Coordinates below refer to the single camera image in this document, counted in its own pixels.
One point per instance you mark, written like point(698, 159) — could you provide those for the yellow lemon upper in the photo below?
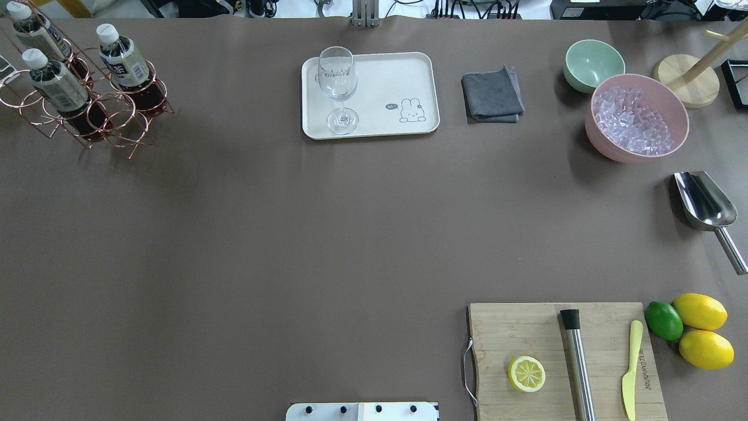
point(700, 311)

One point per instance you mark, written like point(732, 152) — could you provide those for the steel ice scoop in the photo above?
point(708, 209)

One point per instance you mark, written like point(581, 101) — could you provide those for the bamboo cutting board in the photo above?
point(503, 331)

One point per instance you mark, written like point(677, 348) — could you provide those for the pink bowl with ice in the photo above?
point(633, 119)

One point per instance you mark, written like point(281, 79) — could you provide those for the green empty bowl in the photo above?
point(589, 62)

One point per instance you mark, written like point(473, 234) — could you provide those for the tea bottle middle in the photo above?
point(67, 95)

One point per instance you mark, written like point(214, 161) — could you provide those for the yellow lemon lower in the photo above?
point(706, 349)

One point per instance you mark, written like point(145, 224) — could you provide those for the tea bottle far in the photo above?
point(35, 31)

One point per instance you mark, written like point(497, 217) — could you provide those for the half lemon slice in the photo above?
point(526, 374)

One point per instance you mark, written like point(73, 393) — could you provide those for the copper wire bottle basket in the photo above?
point(129, 126)

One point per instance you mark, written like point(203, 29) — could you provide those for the grey folded cloth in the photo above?
point(493, 97)

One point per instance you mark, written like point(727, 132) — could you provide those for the tea bottle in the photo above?
point(35, 31)
point(67, 95)
point(130, 71)

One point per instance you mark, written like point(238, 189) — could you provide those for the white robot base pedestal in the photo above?
point(406, 410)

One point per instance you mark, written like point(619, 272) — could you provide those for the steel muddler black tip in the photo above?
point(572, 328)

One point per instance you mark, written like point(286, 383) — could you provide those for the black glass rack tray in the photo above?
point(735, 73)

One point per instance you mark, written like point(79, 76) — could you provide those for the yellow lemon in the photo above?
point(706, 349)
point(700, 311)

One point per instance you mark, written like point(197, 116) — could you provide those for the clear wine glass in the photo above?
point(338, 79)

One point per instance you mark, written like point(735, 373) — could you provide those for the green lime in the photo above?
point(664, 321)

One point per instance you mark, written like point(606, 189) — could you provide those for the tea bottle near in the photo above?
point(130, 71)

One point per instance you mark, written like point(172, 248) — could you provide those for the yellow plastic knife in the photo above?
point(628, 383)

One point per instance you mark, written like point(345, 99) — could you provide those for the cream rabbit tray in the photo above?
point(396, 96)

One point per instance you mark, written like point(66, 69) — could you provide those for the wooden cup tree stand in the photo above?
point(693, 79)

